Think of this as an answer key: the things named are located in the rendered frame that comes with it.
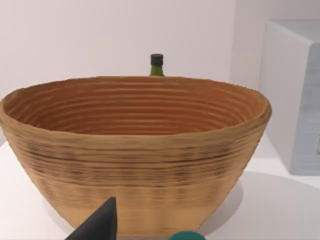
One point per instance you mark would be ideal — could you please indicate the green bottle with black cap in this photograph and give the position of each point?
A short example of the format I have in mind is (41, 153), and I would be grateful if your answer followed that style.
(157, 65)

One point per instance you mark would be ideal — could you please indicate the pale grey cabinet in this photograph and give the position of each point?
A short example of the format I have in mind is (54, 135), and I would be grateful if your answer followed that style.
(290, 95)

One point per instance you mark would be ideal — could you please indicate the brown woven basket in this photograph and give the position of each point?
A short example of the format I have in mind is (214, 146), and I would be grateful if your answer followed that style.
(135, 155)

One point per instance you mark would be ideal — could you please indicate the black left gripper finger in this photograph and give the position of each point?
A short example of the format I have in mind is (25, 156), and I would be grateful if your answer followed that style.
(103, 221)

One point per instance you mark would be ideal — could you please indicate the teal round object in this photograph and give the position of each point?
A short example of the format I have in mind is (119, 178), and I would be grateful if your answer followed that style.
(187, 236)

